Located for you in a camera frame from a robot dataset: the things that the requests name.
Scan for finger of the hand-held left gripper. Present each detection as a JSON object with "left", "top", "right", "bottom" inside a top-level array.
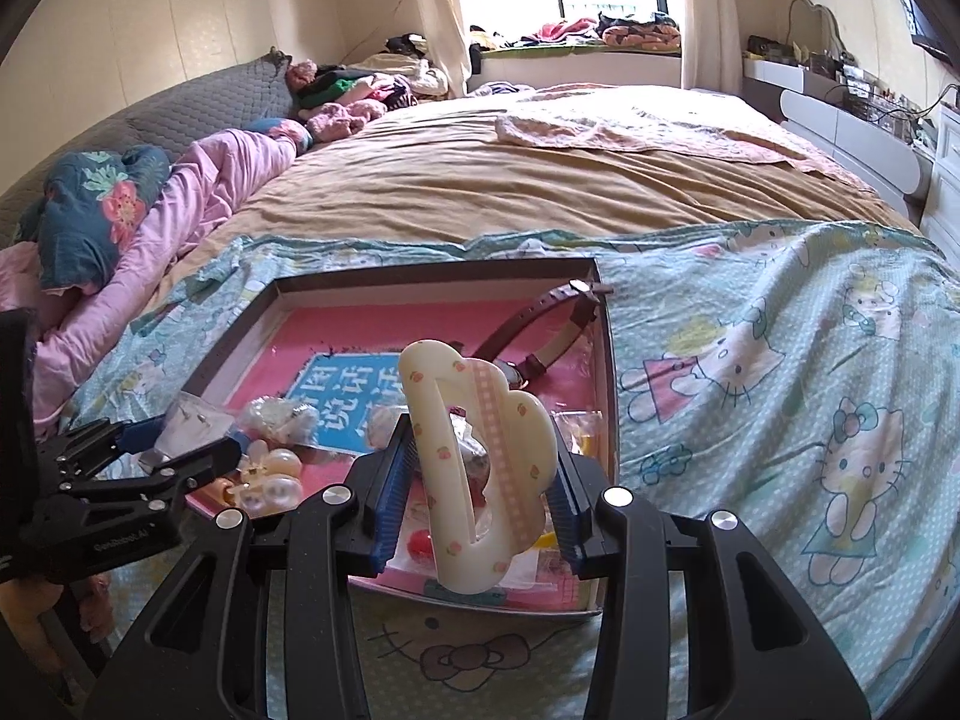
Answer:
[
  {"left": 40, "top": 418, "right": 164, "bottom": 478},
  {"left": 43, "top": 439, "right": 243, "bottom": 512}
]

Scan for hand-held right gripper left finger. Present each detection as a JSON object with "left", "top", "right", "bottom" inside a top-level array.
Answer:
[{"left": 82, "top": 416, "right": 419, "bottom": 720}]

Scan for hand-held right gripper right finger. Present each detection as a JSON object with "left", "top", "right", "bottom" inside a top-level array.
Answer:
[{"left": 541, "top": 431, "right": 871, "bottom": 720}]

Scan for small clear bag with stud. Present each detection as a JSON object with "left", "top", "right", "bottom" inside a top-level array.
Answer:
[{"left": 159, "top": 397, "right": 237, "bottom": 470}]

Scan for cream cloud-shaped hair claw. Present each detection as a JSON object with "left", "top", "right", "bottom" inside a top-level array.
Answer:
[{"left": 397, "top": 339, "right": 560, "bottom": 595}]

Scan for yellow clips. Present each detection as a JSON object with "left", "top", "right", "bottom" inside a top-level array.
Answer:
[{"left": 536, "top": 411, "right": 605, "bottom": 552}]

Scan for pearl hair clip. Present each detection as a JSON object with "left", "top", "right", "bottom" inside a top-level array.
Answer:
[{"left": 225, "top": 439, "right": 305, "bottom": 518}]

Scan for silver chain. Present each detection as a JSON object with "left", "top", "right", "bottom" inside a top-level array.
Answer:
[{"left": 448, "top": 406, "right": 494, "bottom": 496}]

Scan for shallow grey cardboard box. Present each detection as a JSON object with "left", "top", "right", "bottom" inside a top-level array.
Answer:
[{"left": 180, "top": 256, "right": 620, "bottom": 620}]

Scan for brown leather strap watch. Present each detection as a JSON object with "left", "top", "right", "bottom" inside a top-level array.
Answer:
[{"left": 471, "top": 279, "right": 616, "bottom": 392}]

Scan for person's left hand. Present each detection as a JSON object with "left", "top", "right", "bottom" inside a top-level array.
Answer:
[{"left": 0, "top": 576, "right": 115, "bottom": 674}]

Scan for pink book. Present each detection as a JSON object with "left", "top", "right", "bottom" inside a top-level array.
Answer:
[{"left": 187, "top": 300, "right": 605, "bottom": 612}]

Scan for blue floral pillow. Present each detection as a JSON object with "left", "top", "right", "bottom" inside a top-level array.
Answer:
[
  {"left": 244, "top": 117, "right": 314, "bottom": 157},
  {"left": 19, "top": 144, "right": 173, "bottom": 292}
]

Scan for cartoon cat printed blanket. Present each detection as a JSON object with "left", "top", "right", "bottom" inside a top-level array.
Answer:
[{"left": 60, "top": 219, "right": 960, "bottom": 720}]

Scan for pink quilt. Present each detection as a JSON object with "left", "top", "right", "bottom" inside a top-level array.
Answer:
[{"left": 0, "top": 127, "right": 301, "bottom": 428}]

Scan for tan bedsheet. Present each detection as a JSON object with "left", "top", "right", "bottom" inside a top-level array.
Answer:
[{"left": 142, "top": 82, "right": 920, "bottom": 308}]

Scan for grey quilted headboard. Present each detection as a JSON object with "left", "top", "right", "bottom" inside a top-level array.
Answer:
[{"left": 0, "top": 51, "right": 297, "bottom": 241}]

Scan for cream pink towel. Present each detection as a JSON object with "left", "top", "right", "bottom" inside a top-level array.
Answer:
[{"left": 495, "top": 94, "right": 875, "bottom": 185}]

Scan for pile of clothes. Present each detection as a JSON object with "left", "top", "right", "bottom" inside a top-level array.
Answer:
[{"left": 289, "top": 34, "right": 455, "bottom": 143}]

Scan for white window seat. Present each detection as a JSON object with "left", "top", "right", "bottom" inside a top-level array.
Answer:
[{"left": 465, "top": 45, "right": 685, "bottom": 95}]

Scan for white dresser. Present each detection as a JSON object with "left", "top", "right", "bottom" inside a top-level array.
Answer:
[{"left": 741, "top": 56, "right": 960, "bottom": 256}]

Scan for beige curtain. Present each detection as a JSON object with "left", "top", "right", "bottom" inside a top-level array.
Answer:
[
  {"left": 664, "top": 0, "right": 743, "bottom": 91},
  {"left": 397, "top": 0, "right": 472, "bottom": 100}
]

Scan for clothes on window seat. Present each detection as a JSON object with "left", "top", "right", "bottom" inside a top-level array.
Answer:
[{"left": 471, "top": 11, "right": 683, "bottom": 53}]

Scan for clutter of dresser cosmetics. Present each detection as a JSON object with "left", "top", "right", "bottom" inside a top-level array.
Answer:
[{"left": 746, "top": 34, "right": 938, "bottom": 143}]

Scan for cloud-shaped mirror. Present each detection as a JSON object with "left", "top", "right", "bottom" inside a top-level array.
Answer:
[{"left": 786, "top": 0, "right": 842, "bottom": 53}]

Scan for dark wall screen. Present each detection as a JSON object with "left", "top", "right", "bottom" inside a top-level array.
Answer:
[{"left": 898, "top": 0, "right": 947, "bottom": 61}]

